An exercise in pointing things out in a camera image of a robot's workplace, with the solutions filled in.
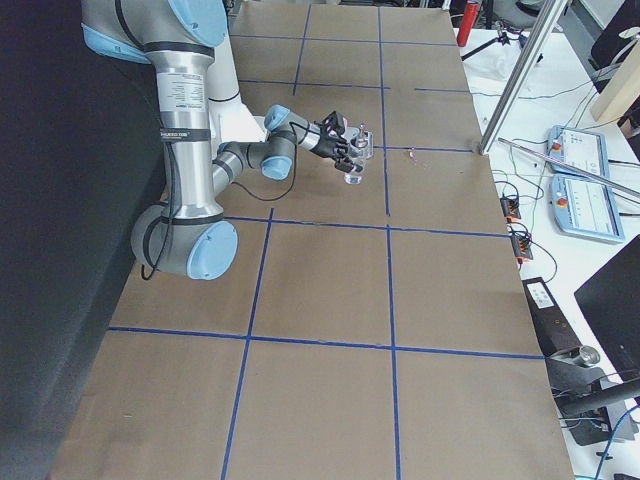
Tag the black camera stand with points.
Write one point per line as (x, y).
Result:
(591, 402)

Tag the upper teach pendant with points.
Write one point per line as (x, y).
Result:
(583, 149)

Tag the black monitor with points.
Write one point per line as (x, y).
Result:
(609, 302)

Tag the red bottle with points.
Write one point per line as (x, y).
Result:
(469, 17)

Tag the black box with label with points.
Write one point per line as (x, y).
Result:
(553, 330)

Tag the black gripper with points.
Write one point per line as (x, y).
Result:
(328, 144)

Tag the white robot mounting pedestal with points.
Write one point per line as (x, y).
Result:
(230, 118)

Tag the lower teach pendant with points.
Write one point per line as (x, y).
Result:
(585, 209)

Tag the aluminium frame post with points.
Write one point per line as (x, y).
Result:
(547, 18)

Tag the teach pendant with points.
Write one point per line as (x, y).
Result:
(585, 209)
(583, 149)

